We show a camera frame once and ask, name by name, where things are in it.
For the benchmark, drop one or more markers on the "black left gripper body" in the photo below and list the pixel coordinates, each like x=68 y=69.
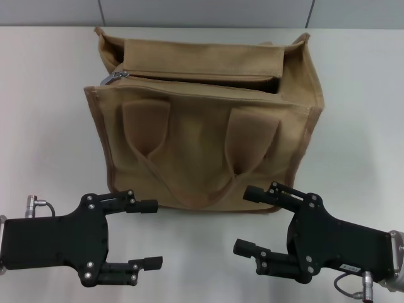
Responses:
x=57 y=241

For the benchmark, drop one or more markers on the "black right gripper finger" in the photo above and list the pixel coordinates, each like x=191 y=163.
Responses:
x=277 y=197
x=271 y=263

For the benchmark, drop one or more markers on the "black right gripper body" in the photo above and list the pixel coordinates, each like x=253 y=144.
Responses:
x=334 y=243

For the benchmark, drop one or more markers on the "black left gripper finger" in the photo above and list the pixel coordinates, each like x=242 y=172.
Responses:
x=143 y=206
x=126 y=271

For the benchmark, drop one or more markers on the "khaki canvas food bag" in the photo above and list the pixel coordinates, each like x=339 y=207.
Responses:
x=202 y=132

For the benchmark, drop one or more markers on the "silver metal zipper slider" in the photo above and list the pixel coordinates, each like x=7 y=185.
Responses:
x=112 y=78

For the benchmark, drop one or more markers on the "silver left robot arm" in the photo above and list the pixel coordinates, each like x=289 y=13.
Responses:
x=2 y=246

